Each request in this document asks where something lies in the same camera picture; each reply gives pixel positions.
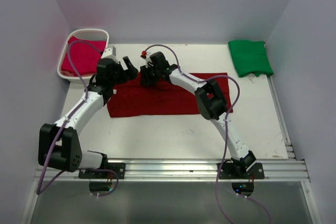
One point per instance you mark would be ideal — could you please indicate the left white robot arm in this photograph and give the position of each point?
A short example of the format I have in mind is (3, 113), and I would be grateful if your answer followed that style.
(59, 144)

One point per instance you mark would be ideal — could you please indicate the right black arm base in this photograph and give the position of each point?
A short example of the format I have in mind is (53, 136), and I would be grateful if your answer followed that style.
(227, 171)

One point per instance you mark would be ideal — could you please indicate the white perforated plastic basket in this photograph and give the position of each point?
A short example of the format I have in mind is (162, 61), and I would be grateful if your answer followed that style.
(64, 69)

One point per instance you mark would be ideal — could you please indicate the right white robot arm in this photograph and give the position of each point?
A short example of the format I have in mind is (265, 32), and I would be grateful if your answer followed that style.
(210, 101)

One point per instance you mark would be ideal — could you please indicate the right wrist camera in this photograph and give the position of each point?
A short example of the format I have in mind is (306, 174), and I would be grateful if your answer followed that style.
(146, 56)

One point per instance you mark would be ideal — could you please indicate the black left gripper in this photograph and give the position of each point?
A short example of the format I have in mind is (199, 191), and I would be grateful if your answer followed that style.
(122, 71)

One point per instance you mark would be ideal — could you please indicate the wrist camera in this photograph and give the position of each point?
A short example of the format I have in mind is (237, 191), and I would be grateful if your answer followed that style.
(109, 52)
(146, 56)

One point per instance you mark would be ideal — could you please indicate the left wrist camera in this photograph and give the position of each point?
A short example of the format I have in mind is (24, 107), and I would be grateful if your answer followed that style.
(109, 52)

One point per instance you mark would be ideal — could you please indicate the dark red t shirt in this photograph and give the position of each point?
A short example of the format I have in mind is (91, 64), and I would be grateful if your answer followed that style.
(133, 99)

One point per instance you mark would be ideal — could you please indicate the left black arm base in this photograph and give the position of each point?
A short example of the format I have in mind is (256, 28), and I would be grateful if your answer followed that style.
(111, 171)

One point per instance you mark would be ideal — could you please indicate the folded pink t shirt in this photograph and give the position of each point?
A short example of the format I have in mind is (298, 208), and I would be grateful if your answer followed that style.
(85, 55)

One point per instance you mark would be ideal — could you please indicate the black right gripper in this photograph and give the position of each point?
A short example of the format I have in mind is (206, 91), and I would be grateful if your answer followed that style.
(148, 73)

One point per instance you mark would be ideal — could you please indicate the aluminium mounting rail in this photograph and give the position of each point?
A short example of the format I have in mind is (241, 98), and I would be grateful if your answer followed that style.
(205, 170)

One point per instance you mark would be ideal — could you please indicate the folded green t shirt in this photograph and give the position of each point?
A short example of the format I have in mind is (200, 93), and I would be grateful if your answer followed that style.
(250, 57)

